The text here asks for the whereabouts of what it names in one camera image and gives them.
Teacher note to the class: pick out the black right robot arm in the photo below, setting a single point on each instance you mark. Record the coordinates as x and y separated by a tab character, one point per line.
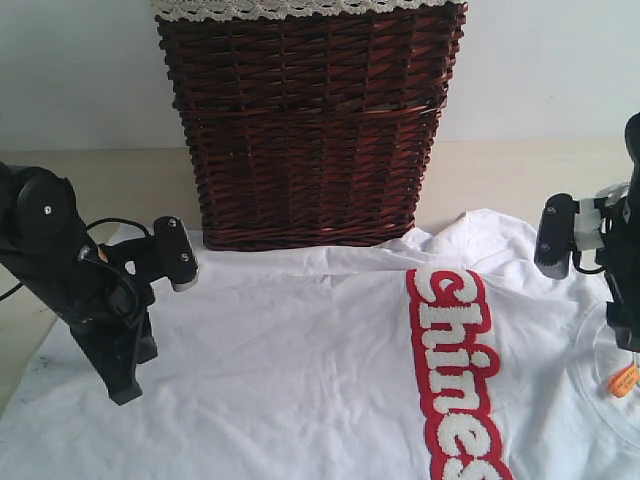
631	135

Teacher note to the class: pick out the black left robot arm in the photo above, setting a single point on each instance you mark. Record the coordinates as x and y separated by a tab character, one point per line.
35	204

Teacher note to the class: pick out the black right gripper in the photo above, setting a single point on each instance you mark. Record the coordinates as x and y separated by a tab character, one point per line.
620	259

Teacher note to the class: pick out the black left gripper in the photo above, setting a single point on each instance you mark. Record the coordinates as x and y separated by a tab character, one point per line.
103	294

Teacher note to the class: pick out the brown wicker basket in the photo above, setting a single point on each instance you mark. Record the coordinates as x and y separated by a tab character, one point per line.
313	130

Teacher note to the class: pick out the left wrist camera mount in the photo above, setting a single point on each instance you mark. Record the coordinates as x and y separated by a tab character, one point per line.
166	253

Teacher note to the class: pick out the white t-shirt with red lettering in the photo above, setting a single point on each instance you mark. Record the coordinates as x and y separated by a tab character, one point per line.
446	356

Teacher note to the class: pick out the orange garment tag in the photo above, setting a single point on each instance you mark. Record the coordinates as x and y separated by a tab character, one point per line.
624	381

